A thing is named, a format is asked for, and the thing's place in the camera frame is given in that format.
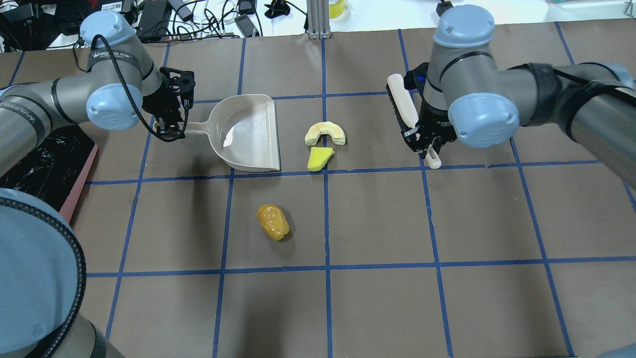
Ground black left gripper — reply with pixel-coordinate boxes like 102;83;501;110
145;67;196;143

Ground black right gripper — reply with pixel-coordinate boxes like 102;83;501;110
402;63;457;156

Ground white brush black bristles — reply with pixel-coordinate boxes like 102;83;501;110
387;73;442;170

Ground white plastic dustpan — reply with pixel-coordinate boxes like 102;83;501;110
185;94;280;173

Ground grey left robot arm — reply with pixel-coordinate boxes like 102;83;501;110
0;10;196;174

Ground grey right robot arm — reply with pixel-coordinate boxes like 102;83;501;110
387;1;636;186

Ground pink bin with black bag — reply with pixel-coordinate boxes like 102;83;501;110
0;125;98;222

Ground yellow sponge piece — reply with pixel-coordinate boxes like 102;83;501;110
307;147;336;172

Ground black power brick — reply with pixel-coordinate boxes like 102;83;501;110
137;0;169;42

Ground beige curved bread piece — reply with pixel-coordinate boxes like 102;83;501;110
304;121;347;146

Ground black power adapter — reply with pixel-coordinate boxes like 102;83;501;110
435;0;454;17

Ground yellow tape roll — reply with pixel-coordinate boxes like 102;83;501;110
328;0;350;19

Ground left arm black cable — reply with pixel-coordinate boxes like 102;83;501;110
89;35;192;142

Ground aluminium frame post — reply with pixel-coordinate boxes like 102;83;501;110
307;0;332;39

